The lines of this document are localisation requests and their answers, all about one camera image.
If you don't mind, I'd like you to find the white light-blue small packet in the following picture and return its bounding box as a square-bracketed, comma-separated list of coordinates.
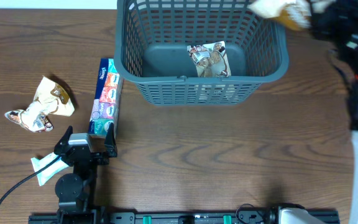
[30, 152, 68, 186]

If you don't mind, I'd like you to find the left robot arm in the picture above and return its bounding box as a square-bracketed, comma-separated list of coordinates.
[54, 123, 117, 224]

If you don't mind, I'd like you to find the grey plastic lattice basket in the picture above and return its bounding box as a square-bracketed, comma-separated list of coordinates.
[114, 0, 289, 105]

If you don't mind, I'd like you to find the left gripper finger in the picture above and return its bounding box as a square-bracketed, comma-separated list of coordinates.
[104, 123, 117, 157]
[54, 126, 73, 155]

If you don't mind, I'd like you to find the Kleenex tissue multipack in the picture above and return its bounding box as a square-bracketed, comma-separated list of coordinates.
[88, 58, 124, 138]

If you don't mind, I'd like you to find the crumpled cream snack bag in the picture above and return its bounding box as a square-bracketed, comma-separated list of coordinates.
[4, 77, 75, 133]

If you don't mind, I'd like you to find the cream snack bag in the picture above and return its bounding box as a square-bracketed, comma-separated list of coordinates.
[248, 0, 336, 30]
[186, 41, 231, 78]
[4, 77, 75, 133]

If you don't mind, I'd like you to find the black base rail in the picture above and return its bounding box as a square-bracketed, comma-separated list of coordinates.
[28, 207, 341, 224]

